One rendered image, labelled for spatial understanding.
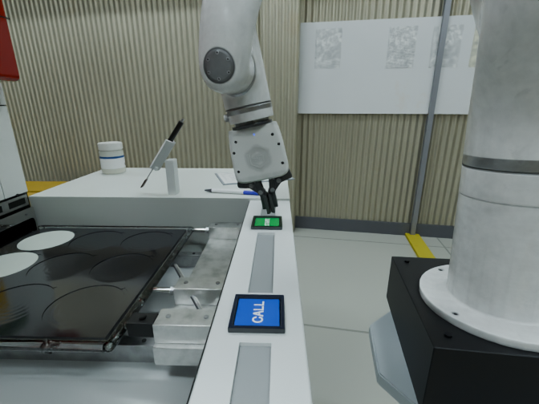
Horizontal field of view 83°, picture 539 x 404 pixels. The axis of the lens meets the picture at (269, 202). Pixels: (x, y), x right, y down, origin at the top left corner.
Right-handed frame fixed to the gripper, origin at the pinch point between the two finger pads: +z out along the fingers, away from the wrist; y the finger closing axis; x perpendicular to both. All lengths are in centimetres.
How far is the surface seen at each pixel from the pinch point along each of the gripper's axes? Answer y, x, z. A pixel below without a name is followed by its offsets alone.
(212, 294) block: -9.9, -18.0, 7.2
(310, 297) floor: 2, 110, 102
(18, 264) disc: -45.8, -9.9, -0.5
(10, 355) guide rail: -39.4, -23.3, 8.2
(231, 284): -4.6, -24.6, 2.1
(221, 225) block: -12.7, 7.4, 5.7
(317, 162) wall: 30, 226, 40
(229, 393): -2.5, -39.7, 2.5
